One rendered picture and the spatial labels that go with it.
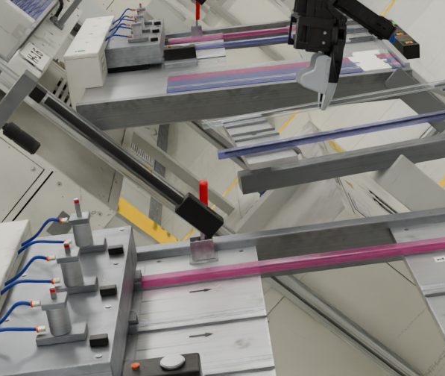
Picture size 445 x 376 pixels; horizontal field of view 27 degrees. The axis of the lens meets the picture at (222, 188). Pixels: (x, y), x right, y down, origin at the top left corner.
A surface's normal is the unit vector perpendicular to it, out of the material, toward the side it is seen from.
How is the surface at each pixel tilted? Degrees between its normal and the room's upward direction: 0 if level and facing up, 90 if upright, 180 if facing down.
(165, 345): 43
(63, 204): 90
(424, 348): 90
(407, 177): 90
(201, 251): 90
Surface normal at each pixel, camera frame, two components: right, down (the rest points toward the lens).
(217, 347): -0.13, -0.93
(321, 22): 0.11, 0.24
